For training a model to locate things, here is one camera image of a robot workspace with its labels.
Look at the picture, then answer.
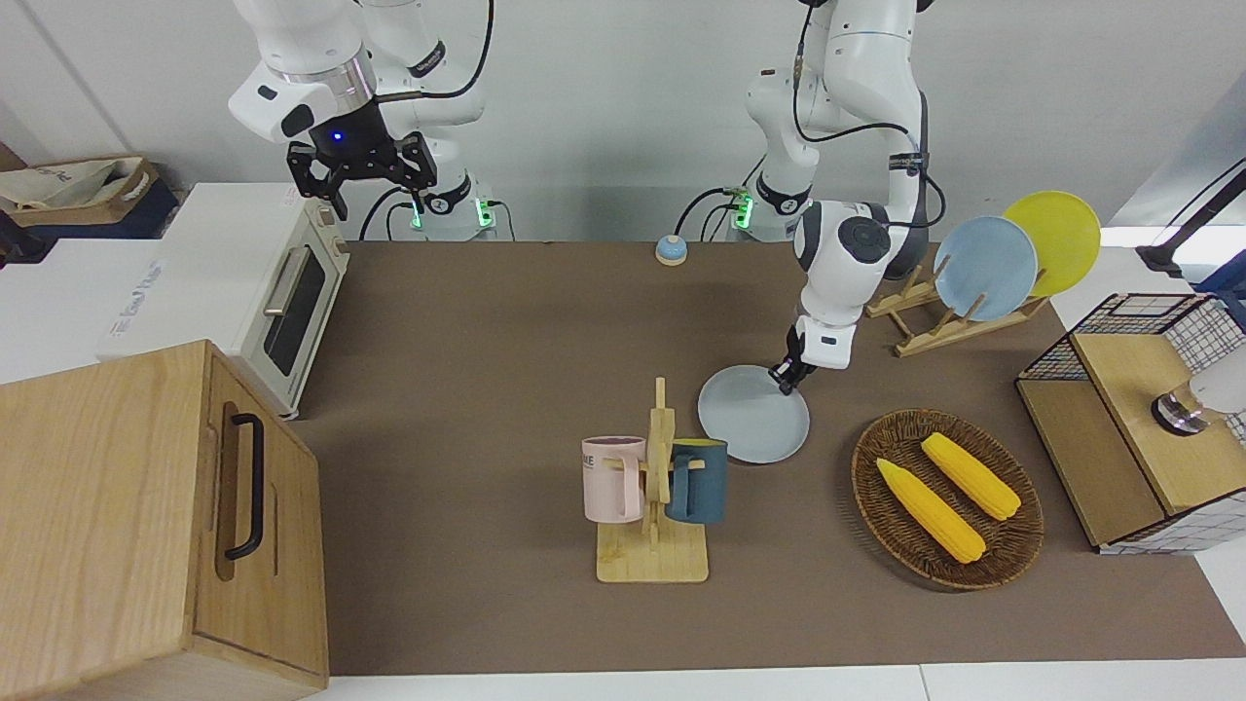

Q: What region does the cardboard box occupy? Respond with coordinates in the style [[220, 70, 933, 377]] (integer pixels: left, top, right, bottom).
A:
[[0, 155, 163, 231]]

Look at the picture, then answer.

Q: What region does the light blue plate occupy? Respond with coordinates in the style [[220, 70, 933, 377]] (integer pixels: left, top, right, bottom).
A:
[[934, 215, 1040, 323]]

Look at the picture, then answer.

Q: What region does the yellow plate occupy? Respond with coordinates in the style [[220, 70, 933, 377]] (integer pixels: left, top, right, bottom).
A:
[[1002, 190, 1104, 299]]

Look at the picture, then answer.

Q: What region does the white cloth bag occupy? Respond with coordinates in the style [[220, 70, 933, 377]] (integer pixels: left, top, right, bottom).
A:
[[0, 158, 144, 211]]

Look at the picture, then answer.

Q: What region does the white and silver cylindrical device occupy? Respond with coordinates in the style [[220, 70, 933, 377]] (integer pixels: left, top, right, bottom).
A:
[[1151, 350, 1246, 440]]

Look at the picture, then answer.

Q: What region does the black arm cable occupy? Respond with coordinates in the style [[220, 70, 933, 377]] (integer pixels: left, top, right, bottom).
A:
[[789, 0, 948, 233], [373, 0, 495, 104]]

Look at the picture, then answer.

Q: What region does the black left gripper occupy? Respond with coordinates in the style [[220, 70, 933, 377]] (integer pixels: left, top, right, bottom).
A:
[[770, 324, 817, 396]]

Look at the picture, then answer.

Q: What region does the brown table mat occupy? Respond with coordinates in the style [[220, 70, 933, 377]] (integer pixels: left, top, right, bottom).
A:
[[287, 239, 1246, 679]]

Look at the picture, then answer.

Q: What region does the white toaster oven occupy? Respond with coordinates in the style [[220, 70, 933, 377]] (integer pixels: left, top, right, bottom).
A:
[[95, 183, 351, 422]]

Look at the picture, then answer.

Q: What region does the dark teal mug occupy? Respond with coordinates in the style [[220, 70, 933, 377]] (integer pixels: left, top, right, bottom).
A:
[[667, 438, 730, 527]]

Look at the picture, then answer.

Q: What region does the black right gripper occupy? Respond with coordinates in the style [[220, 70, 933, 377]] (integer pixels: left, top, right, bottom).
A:
[[286, 97, 438, 223]]

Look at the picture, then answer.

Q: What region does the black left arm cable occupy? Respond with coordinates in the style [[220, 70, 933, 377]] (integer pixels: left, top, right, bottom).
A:
[[789, 0, 948, 233]]

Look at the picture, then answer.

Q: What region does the light wooden cabinet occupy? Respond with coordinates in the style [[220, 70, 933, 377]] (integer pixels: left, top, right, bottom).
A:
[[0, 339, 330, 701]]

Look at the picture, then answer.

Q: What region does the black cabinet handle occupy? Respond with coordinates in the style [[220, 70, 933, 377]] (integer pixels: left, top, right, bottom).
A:
[[223, 413, 267, 563]]

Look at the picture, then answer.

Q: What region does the yellow corn cob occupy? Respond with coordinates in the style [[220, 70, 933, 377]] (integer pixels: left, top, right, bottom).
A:
[[875, 457, 988, 566], [920, 431, 1023, 523]]

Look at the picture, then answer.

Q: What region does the brown wicker basket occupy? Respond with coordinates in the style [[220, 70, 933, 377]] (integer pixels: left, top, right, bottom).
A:
[[851, 408, 1045, 593]]

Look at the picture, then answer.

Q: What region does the black camera stand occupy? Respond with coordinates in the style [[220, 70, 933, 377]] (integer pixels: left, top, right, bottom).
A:
[[1133, 161, 1246, 279]]

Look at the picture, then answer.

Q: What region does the black base cable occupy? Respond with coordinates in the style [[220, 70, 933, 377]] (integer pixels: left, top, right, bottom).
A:
[[357, 187, 422, 242], [674, 183, 747, 242]]

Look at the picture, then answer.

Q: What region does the gray round plate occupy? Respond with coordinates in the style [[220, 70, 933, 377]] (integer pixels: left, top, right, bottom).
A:
[[697, 364, 811, 465]]

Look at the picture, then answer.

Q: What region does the dark blue crate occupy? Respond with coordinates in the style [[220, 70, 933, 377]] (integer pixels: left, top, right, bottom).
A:
[[0, 185, 182, 266]]

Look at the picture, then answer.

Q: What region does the black wire basket wooden shelf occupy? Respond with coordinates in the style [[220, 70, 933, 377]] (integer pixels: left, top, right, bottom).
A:
[[1014, 291, 1246, 557]]

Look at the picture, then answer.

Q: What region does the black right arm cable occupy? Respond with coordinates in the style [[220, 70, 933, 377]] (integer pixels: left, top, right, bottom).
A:
[[373, 0, 495, 104]]

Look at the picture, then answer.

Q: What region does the pink mug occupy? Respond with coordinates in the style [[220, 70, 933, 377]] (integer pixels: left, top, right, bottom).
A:
[[581, 435, 648, 523]]

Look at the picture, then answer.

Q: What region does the wooden plate rack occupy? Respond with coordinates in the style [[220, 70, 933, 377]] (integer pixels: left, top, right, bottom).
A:
[[864, 261, 1049, 359]]

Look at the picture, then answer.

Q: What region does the wooden mug tree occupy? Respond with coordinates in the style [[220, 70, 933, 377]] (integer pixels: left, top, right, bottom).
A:
[[595, 377, 711, 585]]

